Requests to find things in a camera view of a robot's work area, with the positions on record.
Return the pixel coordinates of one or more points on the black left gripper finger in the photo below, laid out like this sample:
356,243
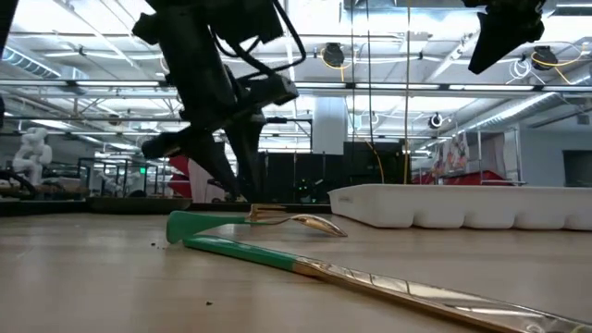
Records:
250,152
215,157

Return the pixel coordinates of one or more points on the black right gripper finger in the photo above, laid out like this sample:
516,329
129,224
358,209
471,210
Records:
504,34

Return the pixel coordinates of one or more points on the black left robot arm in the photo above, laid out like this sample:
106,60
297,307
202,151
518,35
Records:
194,23

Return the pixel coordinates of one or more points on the white cloth sheet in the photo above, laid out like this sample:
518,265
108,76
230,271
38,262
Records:
203,185

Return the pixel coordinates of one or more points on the dark grey round plate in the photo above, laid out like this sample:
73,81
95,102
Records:
139,205

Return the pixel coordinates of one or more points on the small black ceiling reel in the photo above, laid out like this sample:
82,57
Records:
435,121

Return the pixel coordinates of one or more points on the metal shelf rack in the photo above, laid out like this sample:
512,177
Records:
478,157

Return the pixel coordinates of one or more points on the white cutlery tray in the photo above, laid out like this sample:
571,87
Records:
462,205

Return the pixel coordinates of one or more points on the white humanoid robot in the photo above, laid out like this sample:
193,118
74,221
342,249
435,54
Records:
32,155

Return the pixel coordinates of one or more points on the black partition wall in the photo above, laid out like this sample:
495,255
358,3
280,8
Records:
287,176

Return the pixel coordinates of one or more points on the black gantry frame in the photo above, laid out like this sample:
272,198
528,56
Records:
287,119

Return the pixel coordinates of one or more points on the silver ventilation duct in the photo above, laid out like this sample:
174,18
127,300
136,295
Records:
28,62
509,111

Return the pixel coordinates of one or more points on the black workstation frame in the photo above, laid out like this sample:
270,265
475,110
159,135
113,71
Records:
115,161

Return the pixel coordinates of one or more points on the dark wall screen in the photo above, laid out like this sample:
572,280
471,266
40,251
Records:
578,168

